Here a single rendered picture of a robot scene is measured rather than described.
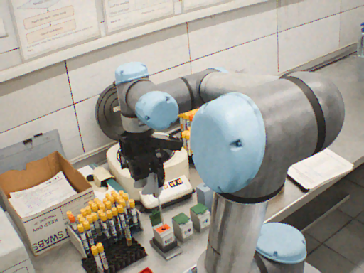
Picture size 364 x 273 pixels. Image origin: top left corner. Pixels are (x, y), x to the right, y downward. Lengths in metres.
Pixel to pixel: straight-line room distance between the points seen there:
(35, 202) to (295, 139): 1.09
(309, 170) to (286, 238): 0.67
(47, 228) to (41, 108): 0.44
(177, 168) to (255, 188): 0.91
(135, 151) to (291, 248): 0.43
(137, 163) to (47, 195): 0.54
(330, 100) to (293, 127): 0.07
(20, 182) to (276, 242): 0.95
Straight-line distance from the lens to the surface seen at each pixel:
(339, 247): 2.60
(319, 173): 1.58
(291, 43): 2.28
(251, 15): 2.04
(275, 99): 0.57
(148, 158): 1.09
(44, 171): 1.61
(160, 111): 0.90
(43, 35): 1.52
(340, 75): 2.40
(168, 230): 1.28
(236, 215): 0.67
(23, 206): 1.52
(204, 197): 1.37
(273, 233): 0.96
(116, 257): 1.30
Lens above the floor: 1.79
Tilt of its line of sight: 30 degrees down
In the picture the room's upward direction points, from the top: 6 degrees counter-clockwise
